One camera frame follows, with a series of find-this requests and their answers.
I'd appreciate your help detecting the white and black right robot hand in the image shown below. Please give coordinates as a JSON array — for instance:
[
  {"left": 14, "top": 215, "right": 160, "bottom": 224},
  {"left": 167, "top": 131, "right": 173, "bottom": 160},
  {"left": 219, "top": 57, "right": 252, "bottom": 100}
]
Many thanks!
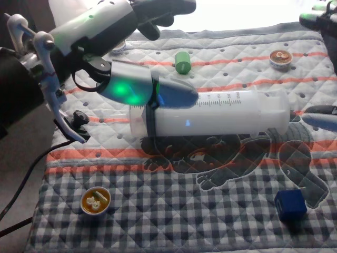
[{"left": 299, "top": 0, "right": 337, "bottom": 131}]

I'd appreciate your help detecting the large white plastic syringe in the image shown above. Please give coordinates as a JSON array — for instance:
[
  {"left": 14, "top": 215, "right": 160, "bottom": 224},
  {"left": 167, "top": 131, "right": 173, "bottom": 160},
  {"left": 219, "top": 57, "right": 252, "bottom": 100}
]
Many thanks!
[{"left": 128, "top": 89, "right": 291, "bottom": 138}]

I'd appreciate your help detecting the toy bowl with egg noodles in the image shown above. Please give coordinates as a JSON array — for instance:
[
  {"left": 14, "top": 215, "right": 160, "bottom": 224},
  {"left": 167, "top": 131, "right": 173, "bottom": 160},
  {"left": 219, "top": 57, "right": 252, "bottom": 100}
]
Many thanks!
[{"left": 269, "top": 50, "right": 293, "bottom": 72}]

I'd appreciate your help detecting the green toy cylinder block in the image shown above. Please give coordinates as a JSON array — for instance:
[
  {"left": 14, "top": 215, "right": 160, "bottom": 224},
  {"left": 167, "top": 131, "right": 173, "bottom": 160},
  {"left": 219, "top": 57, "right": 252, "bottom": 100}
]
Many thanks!
[{"left": 174, "top": 51, "right": 191, "bottom": 74}]

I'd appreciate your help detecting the blue toy cube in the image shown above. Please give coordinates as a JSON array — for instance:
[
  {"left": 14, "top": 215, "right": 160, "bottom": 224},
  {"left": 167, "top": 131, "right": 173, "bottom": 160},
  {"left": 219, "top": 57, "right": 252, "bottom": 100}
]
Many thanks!
[{"left": 274, "top": 189, "right": 309, "bottom": 223}]

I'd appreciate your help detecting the small blue and white bowl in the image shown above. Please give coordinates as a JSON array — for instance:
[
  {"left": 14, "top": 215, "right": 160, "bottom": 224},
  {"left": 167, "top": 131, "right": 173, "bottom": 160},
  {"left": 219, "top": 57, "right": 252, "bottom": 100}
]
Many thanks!
[{"left": 108, "top": 41, "right": 127, "bottom": 56}]

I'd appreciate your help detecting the grey quilt with printed bear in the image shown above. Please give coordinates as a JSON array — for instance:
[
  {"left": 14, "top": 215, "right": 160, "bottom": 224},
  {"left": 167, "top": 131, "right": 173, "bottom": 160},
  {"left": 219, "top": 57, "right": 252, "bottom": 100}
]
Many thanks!
[{"left": 25, "top": 22, "right": 337, "bottom": 253}]

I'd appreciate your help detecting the toy bowl with orange soup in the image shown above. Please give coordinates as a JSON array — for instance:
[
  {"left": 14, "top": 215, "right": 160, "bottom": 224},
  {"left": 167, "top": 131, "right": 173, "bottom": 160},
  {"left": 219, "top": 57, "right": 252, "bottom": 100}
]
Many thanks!
[{"left": 80, "top": 186, "right": 112, "bottom": 216}]

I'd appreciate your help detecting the black clamp mount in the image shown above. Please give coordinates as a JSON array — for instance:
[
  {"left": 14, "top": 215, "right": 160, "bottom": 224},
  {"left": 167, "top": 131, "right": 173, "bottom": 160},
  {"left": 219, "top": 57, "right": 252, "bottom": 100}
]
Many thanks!
[{"left": 54, "top": 110, "right": 91, "bottom": 142}]

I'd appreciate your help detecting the black cable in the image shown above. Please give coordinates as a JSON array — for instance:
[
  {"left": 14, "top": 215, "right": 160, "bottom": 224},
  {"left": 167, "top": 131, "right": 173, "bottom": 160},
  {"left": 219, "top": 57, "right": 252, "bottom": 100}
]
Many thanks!
[
  {"left": 0, "top": 139, "right": 73, "bottom": 223},
  {"left": 0, "top": 218, "right": 35, "bottom": 238}
]

